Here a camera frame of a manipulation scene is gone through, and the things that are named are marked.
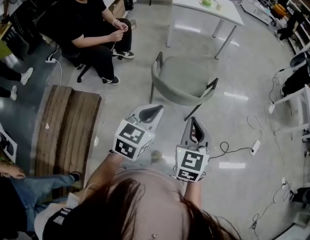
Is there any grey armchair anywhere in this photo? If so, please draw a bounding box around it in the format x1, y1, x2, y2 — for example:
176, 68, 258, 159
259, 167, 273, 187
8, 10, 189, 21
149, 51, 219, 122

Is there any white frame side table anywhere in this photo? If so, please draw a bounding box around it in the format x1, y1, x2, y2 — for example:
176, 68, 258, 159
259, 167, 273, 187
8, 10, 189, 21
272, 83, 310, 136

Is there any person's right forearm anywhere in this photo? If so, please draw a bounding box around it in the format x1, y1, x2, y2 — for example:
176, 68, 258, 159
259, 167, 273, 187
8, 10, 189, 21
182, 180, 203, 210

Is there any grey floor fan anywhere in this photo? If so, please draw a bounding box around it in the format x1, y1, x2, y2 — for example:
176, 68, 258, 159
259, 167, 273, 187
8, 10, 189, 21
289, 49, 310, 71

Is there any large cardboard box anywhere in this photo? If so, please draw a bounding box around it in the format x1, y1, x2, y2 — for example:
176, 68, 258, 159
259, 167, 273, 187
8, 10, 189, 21
108, 0, 126, 19

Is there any long thin floor cable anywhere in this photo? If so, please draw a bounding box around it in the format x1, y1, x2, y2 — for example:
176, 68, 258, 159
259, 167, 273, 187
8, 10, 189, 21
251, 181, 293, 235

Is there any black striped shoulder strap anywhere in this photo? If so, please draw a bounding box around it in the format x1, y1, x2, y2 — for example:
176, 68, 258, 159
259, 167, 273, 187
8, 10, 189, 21
43, 206, 78, 240

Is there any low white table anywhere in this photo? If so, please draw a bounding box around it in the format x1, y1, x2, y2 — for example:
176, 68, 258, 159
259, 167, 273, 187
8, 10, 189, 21
241, 0, 272, 25

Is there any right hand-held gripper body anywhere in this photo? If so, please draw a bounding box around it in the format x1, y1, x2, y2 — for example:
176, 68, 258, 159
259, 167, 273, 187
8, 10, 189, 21
174, 143, 211, 184

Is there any white open shelving unit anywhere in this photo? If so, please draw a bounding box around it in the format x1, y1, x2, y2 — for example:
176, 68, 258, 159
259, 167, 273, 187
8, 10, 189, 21
285, 0, 310, 55

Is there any white power cable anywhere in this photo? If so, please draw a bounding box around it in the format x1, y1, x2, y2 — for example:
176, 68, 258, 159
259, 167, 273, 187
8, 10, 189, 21
54, 58, 64, 86

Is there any person's pale pink top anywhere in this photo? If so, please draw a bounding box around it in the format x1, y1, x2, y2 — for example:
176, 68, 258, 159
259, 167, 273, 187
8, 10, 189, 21
34, 167, 203, 240

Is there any person's left forearm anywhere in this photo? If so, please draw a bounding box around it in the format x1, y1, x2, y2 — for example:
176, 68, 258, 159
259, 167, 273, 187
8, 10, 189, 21
83, 152, 126, 194

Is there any thick black floor cable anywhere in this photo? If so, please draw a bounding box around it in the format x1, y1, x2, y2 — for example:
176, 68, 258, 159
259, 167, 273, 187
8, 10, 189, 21
209, 140, 255, 160

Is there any white printed poster board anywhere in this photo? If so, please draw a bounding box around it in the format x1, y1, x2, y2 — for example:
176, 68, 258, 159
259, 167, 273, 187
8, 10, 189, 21
0, 120, 18, 164

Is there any brown wooden bench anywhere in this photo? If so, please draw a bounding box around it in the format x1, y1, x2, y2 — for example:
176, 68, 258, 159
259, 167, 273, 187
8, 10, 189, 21
31, 84, 103, 200

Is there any orange seat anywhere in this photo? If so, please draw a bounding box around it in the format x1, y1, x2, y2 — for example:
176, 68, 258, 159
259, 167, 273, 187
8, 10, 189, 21
273, 3, 288, 17

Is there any thin grey looped cable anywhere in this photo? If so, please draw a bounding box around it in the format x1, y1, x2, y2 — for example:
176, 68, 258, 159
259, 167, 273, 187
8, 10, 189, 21
246, 113, 265, 141

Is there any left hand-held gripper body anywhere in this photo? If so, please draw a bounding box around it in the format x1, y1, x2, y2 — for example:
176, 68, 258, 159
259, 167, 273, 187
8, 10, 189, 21
113, 108, 156, 162

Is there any person's beige shoe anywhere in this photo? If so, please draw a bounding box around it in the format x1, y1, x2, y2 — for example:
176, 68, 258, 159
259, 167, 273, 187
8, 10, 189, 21
150, 150, 163, 164

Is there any black adapter cable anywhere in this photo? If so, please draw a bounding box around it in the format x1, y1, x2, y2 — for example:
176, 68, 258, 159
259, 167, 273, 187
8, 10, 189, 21
268, 68, 286, 105

